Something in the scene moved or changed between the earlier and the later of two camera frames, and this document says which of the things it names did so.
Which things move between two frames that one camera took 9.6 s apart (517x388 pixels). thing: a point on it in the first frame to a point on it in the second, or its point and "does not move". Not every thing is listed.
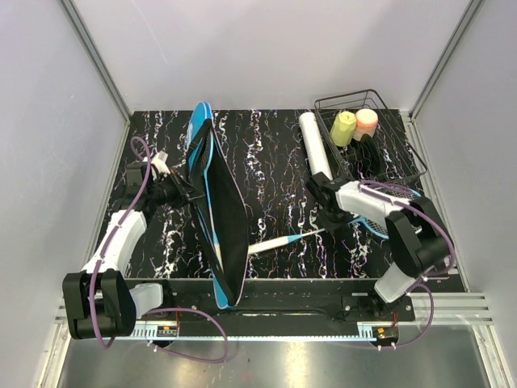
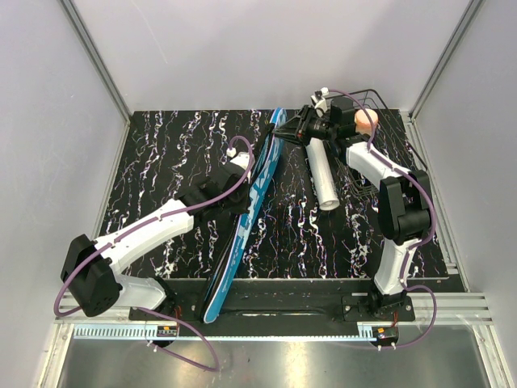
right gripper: [329, 225] to [296, 129]
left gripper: [185, 192] to [244, 207]
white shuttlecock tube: [314, 145] does not move
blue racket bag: [221, 207] to [233, 238]
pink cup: [366, 122] does not move
